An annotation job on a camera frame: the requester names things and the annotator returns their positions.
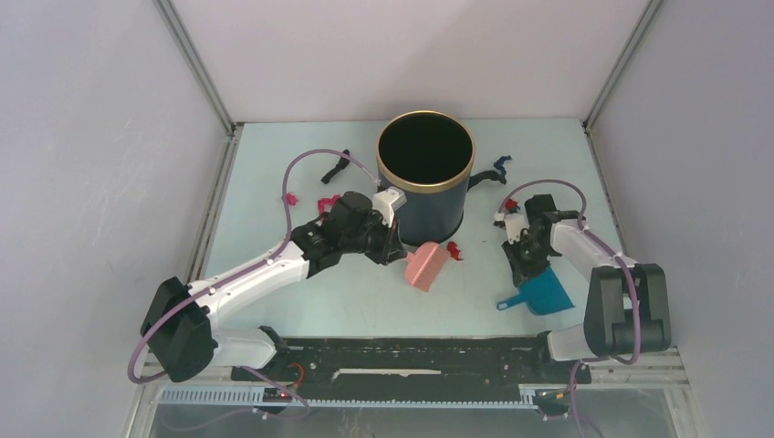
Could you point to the right aluminium frame post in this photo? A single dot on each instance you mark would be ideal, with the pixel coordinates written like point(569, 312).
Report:
point(640, 30)

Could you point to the small electronics board right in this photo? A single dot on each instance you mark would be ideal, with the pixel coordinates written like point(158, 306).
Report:
point(550, 396)

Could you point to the black mounting base plate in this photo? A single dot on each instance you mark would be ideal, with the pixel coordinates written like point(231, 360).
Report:
point(410, 369)

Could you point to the pink hand brush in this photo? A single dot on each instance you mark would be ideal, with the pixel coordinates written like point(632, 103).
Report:
point(424, 264)

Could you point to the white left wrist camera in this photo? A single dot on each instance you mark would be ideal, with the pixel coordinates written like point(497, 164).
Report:
point(387, 202)

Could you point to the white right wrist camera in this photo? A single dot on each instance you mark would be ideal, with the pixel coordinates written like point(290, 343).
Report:
point(513, 224)

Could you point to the blue dustpan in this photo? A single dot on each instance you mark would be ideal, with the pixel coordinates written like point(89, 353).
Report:
point(543, 295)

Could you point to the aluminium front rail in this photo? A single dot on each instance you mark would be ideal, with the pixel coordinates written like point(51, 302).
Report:
point(661, 370)

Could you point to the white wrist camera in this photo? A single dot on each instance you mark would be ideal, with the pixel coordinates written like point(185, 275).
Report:
point(513, 224)
point(387, 202)

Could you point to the black paper scrap by bin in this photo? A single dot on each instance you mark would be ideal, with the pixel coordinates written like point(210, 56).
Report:
point(489, 175)

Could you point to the small electronics board left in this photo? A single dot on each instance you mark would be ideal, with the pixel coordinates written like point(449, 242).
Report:
point(274, 395)

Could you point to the left aluminium frame post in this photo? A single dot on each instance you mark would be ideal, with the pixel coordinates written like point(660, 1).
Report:
point(172, 19)

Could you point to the grey slotted cable duct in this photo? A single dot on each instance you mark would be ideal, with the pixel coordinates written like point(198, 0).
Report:
point(251, 396)

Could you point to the large pink paper scrap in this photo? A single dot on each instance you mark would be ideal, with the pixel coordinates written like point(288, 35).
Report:
point(324, 204)

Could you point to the red paper scrap centre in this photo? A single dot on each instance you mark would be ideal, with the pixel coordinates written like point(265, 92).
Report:
point(454, 251)

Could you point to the dark blue gold-rimmed bin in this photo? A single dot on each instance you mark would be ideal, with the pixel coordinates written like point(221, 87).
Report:
point(429, 156)

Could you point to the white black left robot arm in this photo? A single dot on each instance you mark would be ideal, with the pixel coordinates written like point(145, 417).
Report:
point(184, 328)

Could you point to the blue paper scrap far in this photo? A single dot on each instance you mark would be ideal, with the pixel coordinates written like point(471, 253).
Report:
point(500, 164)

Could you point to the aluminium frame post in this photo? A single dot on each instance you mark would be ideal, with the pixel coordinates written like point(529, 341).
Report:
point(640, 30)
point(172, 19)

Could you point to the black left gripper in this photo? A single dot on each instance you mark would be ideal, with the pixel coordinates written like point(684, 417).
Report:
point(391, 248)

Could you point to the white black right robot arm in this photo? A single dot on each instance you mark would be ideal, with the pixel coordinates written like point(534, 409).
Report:
point(626, 312)

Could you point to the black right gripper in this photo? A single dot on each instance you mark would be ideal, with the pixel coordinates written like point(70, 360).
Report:
point(521, 270)

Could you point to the black paper scrap far left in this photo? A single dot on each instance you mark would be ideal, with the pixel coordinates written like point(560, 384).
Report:
point(342, 163)

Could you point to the small electronics board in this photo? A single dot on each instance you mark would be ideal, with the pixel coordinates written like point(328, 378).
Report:
point(550, 396)
point(274, 395)

